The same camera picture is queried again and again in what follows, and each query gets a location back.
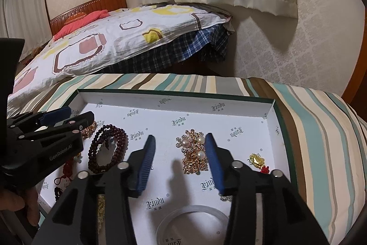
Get gold charm with red tassel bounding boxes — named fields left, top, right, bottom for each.
left=248, top=153, right=270, bottom=175

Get orange round cushion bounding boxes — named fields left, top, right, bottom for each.
left=64, top=12, right=87, bottom=25

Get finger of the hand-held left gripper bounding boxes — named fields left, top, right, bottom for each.
left=8, top=106, right=72, bottom=128
left=16, top=111, right=97, bottom=140

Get dark red bead bracelet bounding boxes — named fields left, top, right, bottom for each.
left=87, top=124, right=129, bottom=175

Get red pillow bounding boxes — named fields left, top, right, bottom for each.
left=53, top=10, right=110, bottom=40

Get wooden headboard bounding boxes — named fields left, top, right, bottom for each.
left=48, top=0, right=128, bottom=36

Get bed with patterned quilt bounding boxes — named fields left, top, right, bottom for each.
left=7, top=3, right=233, bottom=117

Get blue plaid sheet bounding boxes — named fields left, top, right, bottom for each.
left=115, top=24, right=230, bottom=75

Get gold pearl brooch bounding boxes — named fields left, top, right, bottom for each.
left=175, top=129, right=209, bottom=175

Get brown wooden door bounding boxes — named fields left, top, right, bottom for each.
left=341, top=4, right=367, bottom=108

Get white pleated curtain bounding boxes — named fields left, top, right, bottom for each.
left=0, top=0, right=54, bottom=58

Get white jade bangle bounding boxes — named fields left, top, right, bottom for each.
left=156, top=204, right=230, bottom=245

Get person's left hand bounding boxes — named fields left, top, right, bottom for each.
left=0, top=186, right=39, bottom=227

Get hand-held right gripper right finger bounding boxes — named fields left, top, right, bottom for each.
left=204, top=132, right=330, bottom=245

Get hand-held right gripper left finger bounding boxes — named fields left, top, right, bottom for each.
left=30, top=134, right=157, bottom=245

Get red knot cord charm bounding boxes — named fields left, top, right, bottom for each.
left=53, top=155, right=82, bottom=200

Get white box with green rim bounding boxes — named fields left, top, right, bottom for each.
left=37, top=88, right=299, bottom=245

